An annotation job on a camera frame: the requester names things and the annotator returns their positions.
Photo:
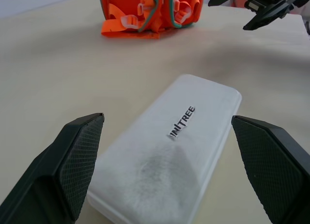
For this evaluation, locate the orange bag with straps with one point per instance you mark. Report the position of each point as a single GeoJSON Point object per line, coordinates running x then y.
{"type": "Point", "coordinates": [155, 13]}

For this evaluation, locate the white rectangular case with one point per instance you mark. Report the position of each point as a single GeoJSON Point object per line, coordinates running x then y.
{"type": "Point", "coordinates": [169, 165]}

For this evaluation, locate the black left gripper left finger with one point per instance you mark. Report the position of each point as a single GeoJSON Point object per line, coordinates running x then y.
{"type": "Point", "coordinates": [48, 175]}

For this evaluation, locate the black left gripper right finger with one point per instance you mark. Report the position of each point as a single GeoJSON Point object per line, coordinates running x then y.
{"type": "Point", "coordinates": [278, 170]}

